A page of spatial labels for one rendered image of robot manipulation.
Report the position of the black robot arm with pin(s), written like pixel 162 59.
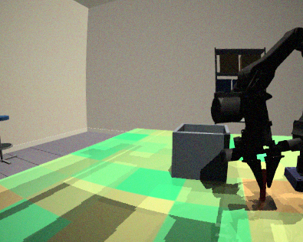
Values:
pixel 232 107

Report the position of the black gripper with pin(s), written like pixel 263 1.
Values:
pixel 258 135

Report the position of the dark red peg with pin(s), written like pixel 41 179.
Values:
pixel 263 191

